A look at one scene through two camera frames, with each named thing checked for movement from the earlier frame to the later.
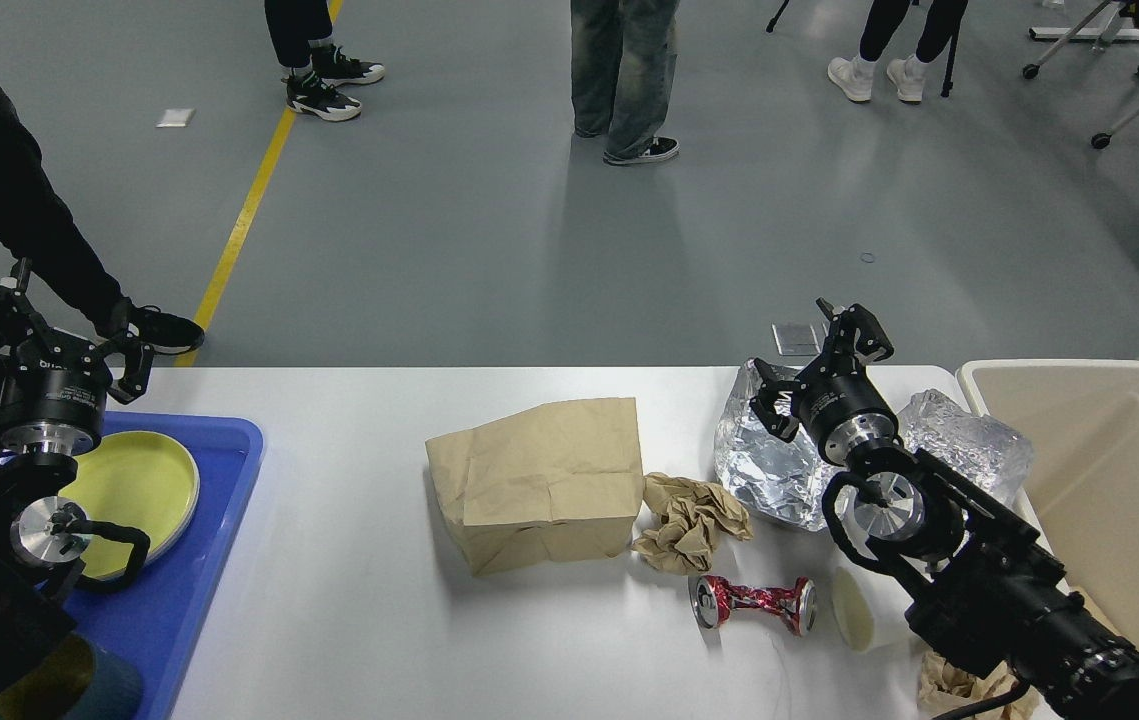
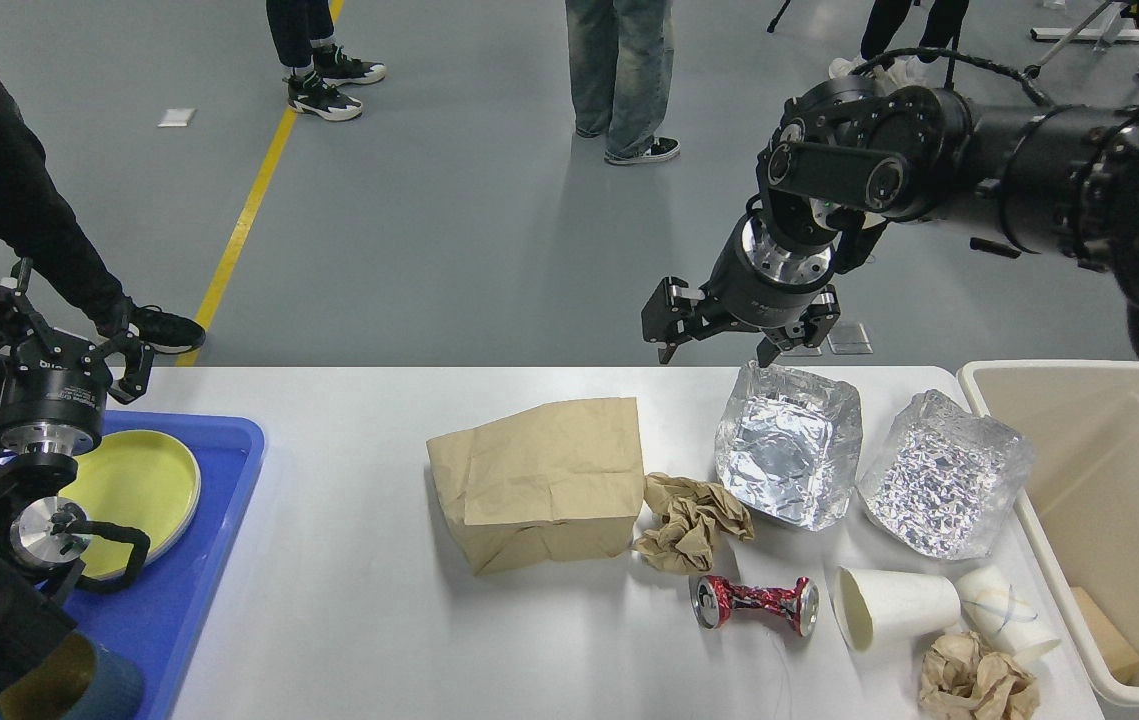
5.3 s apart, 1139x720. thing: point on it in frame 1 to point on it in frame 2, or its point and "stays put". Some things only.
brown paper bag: [555, 483] stays put
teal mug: [80, 681] stays put
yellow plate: [141, 481] stays put
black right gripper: [844, 405] to [759, 284]
